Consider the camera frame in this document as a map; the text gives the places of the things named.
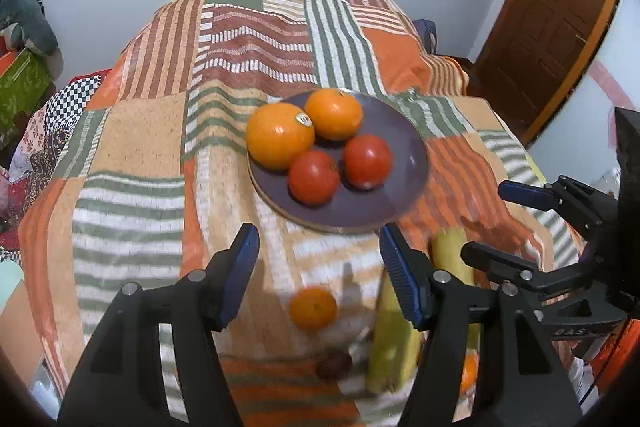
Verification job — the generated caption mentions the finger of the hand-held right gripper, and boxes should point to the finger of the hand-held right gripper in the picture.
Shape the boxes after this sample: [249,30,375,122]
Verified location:
[460,242,592,291]
[498,175,606,230]

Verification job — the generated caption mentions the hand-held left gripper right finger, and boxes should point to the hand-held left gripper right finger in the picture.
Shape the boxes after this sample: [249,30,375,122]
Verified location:
[379,224,583,427]

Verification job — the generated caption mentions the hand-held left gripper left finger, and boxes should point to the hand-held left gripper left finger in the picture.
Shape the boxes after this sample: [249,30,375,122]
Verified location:
[57,223,261,427]

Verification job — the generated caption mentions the yellow-green banana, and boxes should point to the yellow-green banana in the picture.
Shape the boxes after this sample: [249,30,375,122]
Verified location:
[431,228,482,353]
[365,276,426,395]

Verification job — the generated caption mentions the small orange mandarin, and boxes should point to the small orange mandarin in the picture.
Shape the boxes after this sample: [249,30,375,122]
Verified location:
[289,287,338,332]
[457,353,482,395]

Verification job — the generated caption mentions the purple round plate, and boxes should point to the purple round plate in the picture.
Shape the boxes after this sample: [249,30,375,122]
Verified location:
[247,90,431,235]

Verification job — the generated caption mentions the small dark brown fruit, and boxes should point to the small dark brown fruit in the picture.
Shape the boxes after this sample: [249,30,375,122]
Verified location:
[316,351,354,382]

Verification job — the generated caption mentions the red tomato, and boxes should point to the red tomato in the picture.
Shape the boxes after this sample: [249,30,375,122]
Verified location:
[287,150,341,207]
[342,134,394,190]

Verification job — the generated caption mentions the large orange with sticker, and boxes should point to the large orange with sticker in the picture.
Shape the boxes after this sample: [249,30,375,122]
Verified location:
[246,102,316,172]

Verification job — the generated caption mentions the striped patchwork blanket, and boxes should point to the striped patchwork blanket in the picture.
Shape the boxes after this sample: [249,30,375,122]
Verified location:
[17,0,640,427]

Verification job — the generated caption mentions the medium orange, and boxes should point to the medium orange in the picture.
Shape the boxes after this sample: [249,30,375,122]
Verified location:
[304,89,364,142]

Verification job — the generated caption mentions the dark blue bag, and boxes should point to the dark blue bag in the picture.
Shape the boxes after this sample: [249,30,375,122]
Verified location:
[412,19,437,54]

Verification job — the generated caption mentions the brown wooden door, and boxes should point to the brown wooden door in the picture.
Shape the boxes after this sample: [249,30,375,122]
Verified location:
[472,0,627,148]

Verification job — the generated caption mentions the floral patterned cloth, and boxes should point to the floral patterned cloth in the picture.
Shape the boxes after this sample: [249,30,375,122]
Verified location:
[0,111,77,239]

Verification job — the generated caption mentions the black-white checkered cloth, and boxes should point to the black-white checkered cloth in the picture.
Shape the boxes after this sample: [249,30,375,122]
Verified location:
[45,74,104,128]

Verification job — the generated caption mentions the green patterned box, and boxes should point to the green patterned box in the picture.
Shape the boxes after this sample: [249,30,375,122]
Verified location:
[0,48,54,134]

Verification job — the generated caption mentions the grey plush toy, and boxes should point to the grey plush toy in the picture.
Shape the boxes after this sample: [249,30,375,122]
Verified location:
[0,0,59,56]

